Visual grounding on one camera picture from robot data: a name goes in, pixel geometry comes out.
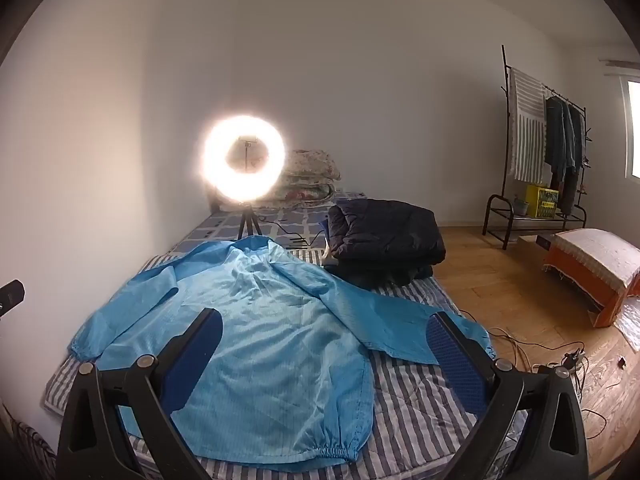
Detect window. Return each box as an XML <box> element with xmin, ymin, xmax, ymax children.
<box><xmin>620</xmin><ymin>77</ymin><xmax>640</xmax><ymax>181</ymax></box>

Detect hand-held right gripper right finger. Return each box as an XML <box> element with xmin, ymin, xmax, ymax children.
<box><xmin>426</xmin><ymin>311</ymin><xmax>591</xmax><ymax>480</ymax></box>

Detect folded dark navy jacket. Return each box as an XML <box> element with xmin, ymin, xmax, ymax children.
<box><xmin>325</xmin><ymin>199</ymin><xmax>447</xmax><ymax>288</ymax></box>

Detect bubble wrap sheet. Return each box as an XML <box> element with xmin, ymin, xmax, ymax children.
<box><xmin>612</xmin><ymin>295</ymin><xmax>640</xmax><ymax>353</ymax></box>

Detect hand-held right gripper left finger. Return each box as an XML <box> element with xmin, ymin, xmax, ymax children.
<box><xmin>56</xmin><ymin>307</ymin><xmax>223</xmax><ymax>480</ymax></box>

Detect striped towel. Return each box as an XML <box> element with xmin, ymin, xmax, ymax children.
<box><xmin>509</xmin><ymin>67</ymin><xmax>548</xmax><ymax>185</ymax></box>

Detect blue work coat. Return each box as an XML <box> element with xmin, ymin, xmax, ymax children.
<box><xmin>69</xmin><ymin>236</ymin><xmax>495</xmax><ymax>463</ymax></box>

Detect orange stool with white cover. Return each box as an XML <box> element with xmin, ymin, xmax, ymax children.
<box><xmin>542</xmin><ymin>228</ymin><xmax>640</xmax><ymax>329</ymax></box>

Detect dark hanging clothes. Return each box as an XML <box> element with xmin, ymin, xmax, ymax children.
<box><xmin>544</xmin><ymin>96</ymin><xmax>587</xmax><ymax>216</ymax></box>

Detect black tripod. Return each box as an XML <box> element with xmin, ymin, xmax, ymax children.
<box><xmin>236</xmin><ymin>202</ymin><xmax>263</xmax><ymax>241</ymax></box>

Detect thin black cable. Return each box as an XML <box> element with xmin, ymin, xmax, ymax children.
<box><xmin>260</xmin><ymin>220</ymin><xmax>326</xmax><ymax>251</ymax></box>

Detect yellow box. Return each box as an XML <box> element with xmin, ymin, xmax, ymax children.
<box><xmin>525</xmin><ymin>183</ymin><xmax>559</xmax><ymax>219</ymax></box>

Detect tangle of floor cables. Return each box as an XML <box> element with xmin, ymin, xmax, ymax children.
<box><xmin>460</xmin><ymin>310</ymin><xmax>608</xmax><ymax>441</ymax></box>

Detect white power strip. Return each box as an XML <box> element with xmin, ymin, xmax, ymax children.
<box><xmin>530</xmin><ymin>352</ymin><xmax>583</xmax><ymax>376</ymax></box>

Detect cardboard box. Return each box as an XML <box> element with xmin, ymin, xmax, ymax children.
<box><xmin>516</xmin><ymin>234</ymin><xmax>553</xmax><ymax>261</ymax></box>

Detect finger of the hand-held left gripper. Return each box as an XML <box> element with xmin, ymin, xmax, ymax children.
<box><xmin>0</xmin><ymin>280</ymin><xmax>26</xmax><ymax>317</ymax></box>

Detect black clothes rack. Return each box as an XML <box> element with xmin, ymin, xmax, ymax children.
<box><xmin>482</xmin><ymin>45</ymin><xmax>593</xmax><ymax>251</ymax></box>

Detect grey striped blanket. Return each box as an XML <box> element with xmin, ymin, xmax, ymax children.
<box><xmin>42</xmin><ymin>250</ymin><xmax>526</xmax><ymax>480</ymax></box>

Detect ring light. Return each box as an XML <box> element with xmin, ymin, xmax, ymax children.
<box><xmin>197</xmin><ymin>114</ymin><xmax>290</xmax><ymax>208</ymax></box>

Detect folded floral quilt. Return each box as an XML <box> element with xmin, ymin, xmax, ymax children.
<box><xmin>272</xmin><ymin>149</ymin><xmax>342</xmax><ymax>206</ymax></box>

